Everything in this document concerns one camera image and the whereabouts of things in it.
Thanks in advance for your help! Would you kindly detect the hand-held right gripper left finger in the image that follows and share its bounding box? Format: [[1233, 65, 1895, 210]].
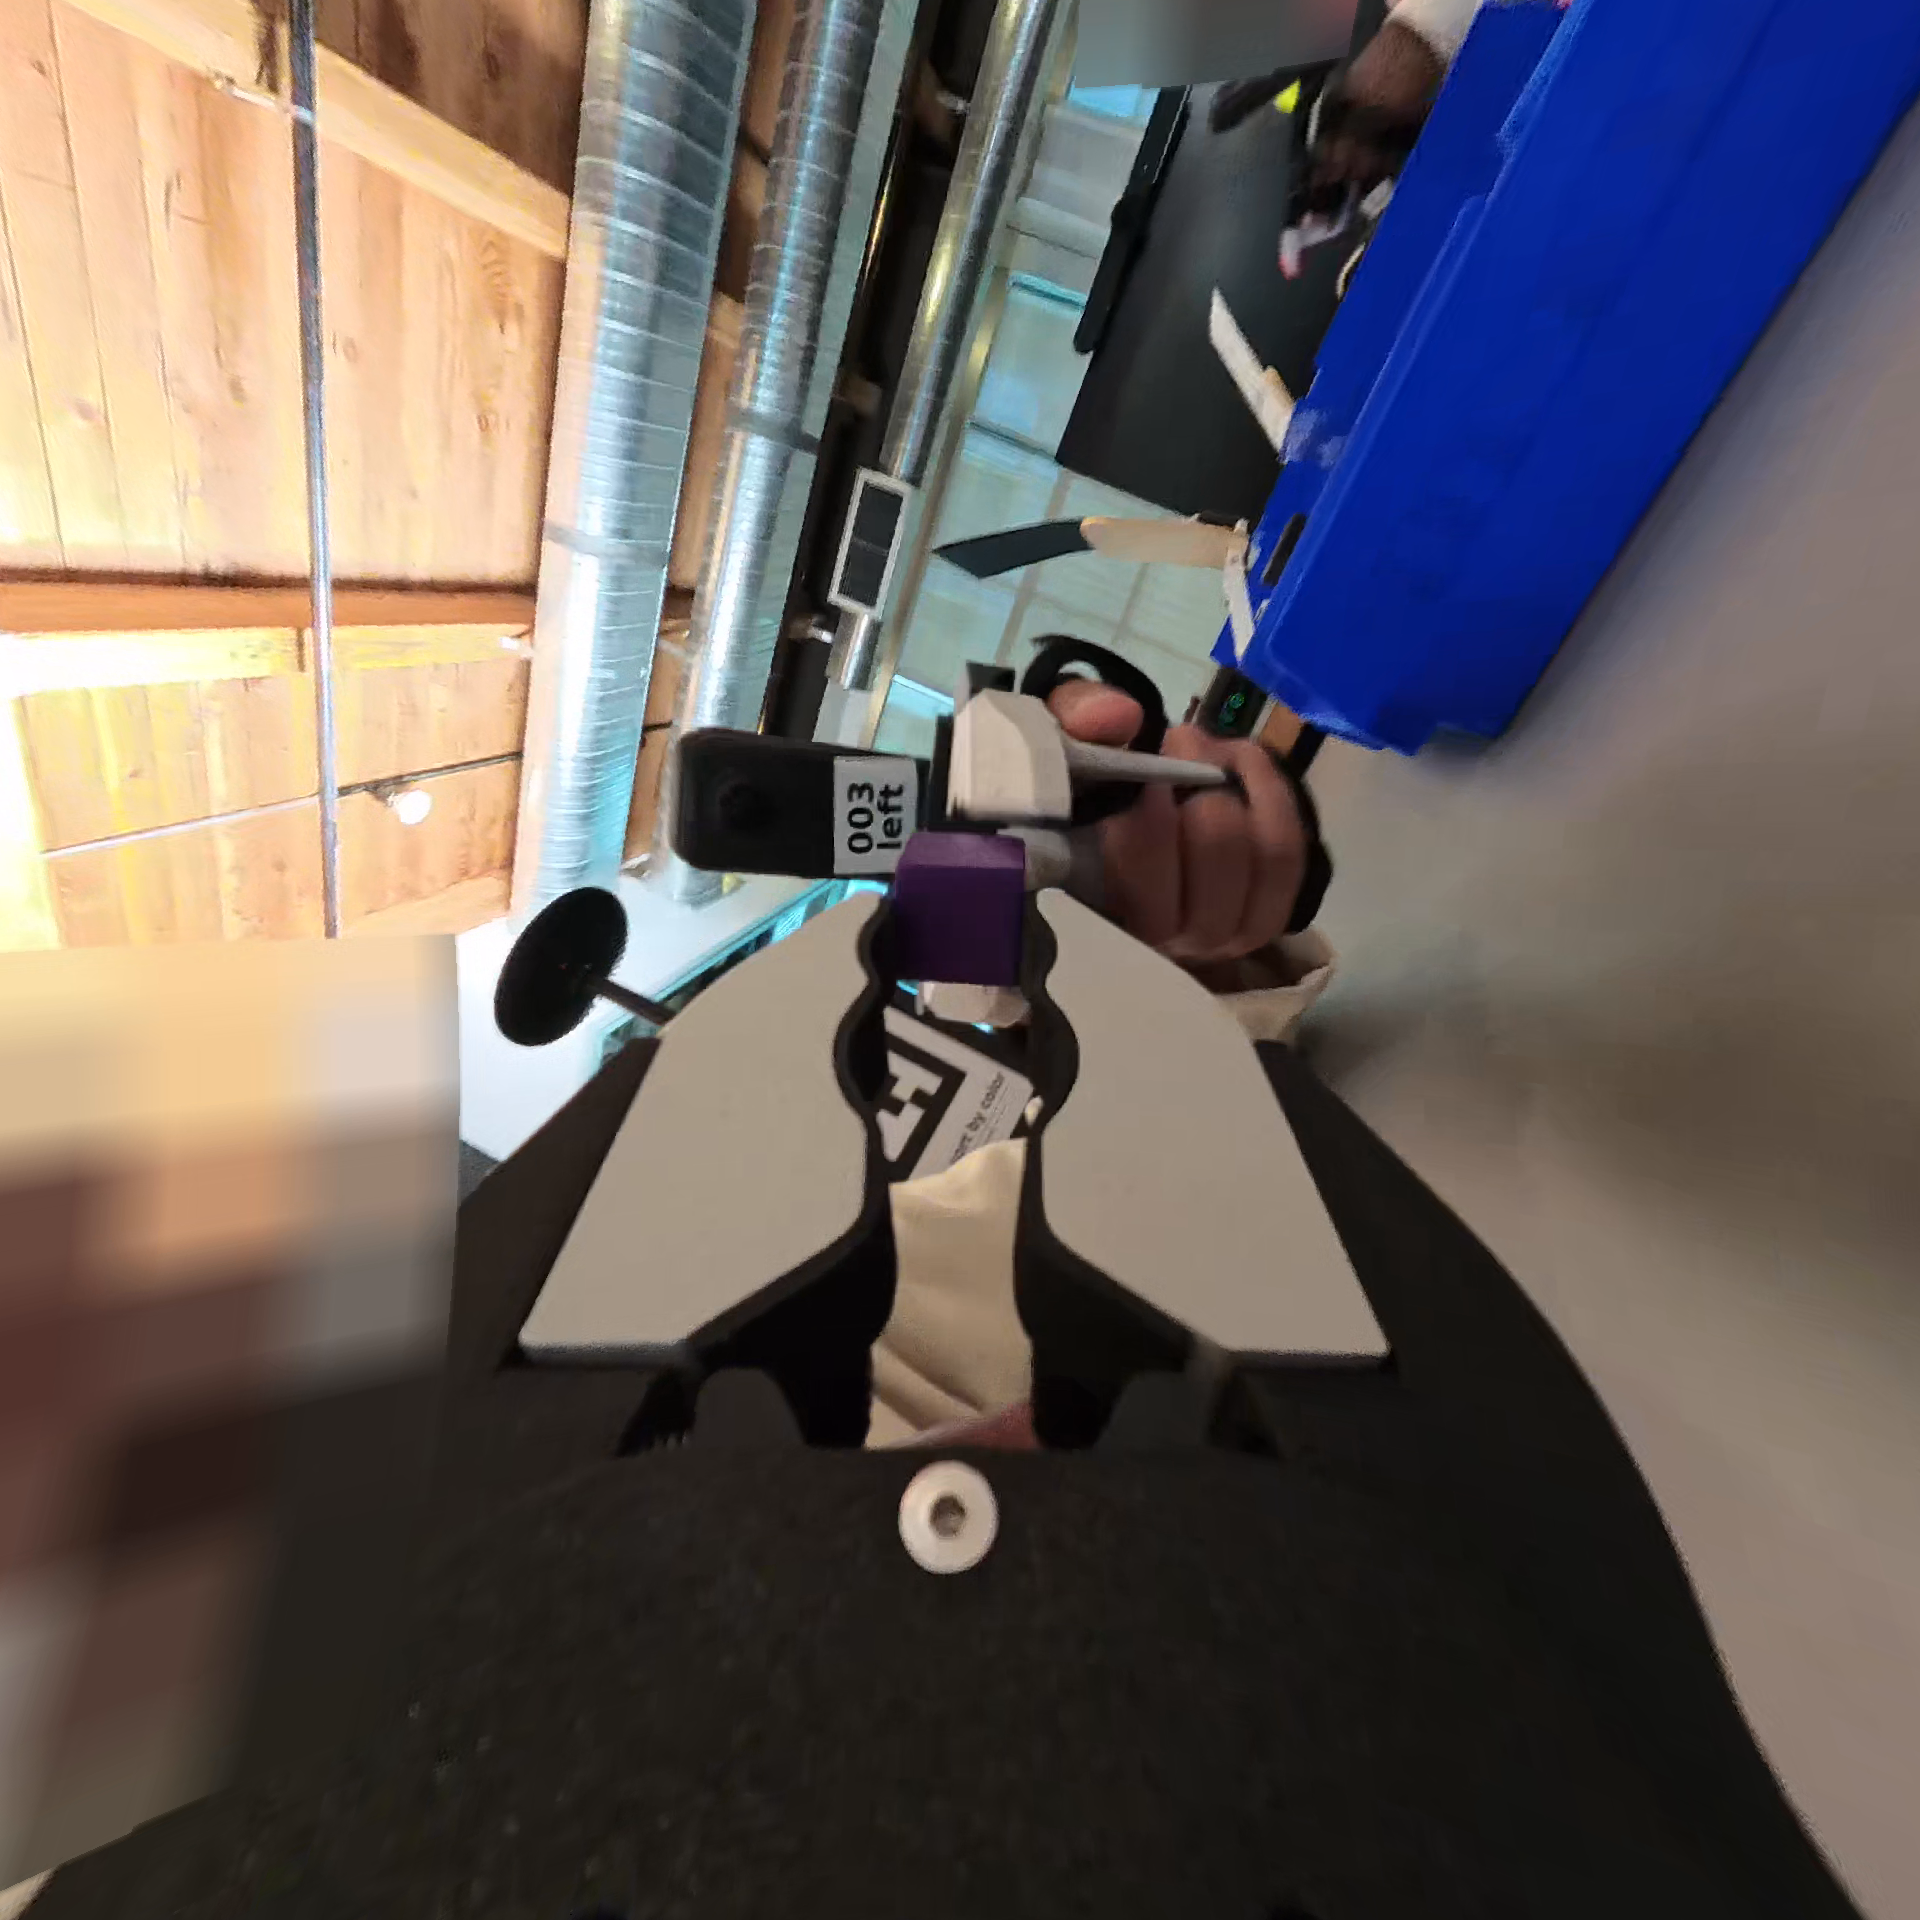
[[517, 891, 902, 1366]]

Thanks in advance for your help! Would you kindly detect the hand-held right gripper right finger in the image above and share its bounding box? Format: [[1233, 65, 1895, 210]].
[[1012, 887, 1392, 1368]]

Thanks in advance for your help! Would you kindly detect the purple wooden cube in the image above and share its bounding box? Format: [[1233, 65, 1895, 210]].
[[896, 833, 1029, 987]]

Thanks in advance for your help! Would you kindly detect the blue plastic bin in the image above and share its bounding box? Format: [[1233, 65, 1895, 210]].
[[1207, 0, 1920, 757]]

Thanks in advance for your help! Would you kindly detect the person's left forearm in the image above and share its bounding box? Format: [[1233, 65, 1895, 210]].
[[1229, 929, 1340, 1040]]

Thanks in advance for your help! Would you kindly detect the person's left hand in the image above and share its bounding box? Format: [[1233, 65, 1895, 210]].
[[1048, 674, 1336, 966]]

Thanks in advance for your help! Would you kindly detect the printed tag card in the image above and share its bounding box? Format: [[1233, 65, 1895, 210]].
[[878, 1001, 1046, 1192]]

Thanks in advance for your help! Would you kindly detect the black device with green light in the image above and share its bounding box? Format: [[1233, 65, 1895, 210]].
[[1205, 674, 1328, 783]]

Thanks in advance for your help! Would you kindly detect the black disc on rod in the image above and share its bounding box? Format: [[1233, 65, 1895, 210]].
[[490, 886, 681, 1050]]

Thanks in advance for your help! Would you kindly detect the hanging ceiling sign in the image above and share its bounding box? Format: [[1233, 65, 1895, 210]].
[[824, 470, 914, 616]]

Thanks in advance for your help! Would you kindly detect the large black screen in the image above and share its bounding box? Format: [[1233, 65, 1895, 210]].
[[1054, 83, 1353, 514]]

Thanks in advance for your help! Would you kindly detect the steel ceiling pipe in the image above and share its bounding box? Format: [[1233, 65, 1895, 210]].
[[832, 0, 1086, 701]]

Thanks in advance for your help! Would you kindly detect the silver ventilation duct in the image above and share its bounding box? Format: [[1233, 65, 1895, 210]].
[[509, 0, 759, 910], [661, 0, 902, 753]]

